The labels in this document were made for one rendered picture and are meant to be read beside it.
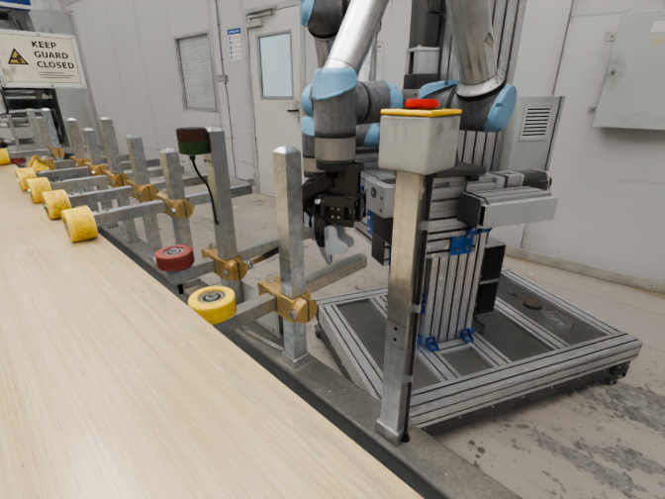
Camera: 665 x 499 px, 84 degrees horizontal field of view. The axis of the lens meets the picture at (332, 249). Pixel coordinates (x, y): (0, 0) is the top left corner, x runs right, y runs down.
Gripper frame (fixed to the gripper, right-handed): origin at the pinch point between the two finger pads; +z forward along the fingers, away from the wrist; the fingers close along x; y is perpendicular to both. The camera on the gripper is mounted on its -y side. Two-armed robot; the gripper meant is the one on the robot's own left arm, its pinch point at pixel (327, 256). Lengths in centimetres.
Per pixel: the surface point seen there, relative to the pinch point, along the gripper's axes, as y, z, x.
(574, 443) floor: 73, 94, 67
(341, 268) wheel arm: -0.4, 6.9, 9.3
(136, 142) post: -72, -18, 19
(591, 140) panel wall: 84, 0, 242
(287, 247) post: -3.6, -5.4, -9.3
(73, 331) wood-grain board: -26.2, 1.8, -36.4
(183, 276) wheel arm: -33.4, 7.5, -7.5
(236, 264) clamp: -23.5, 5.7, -0.6
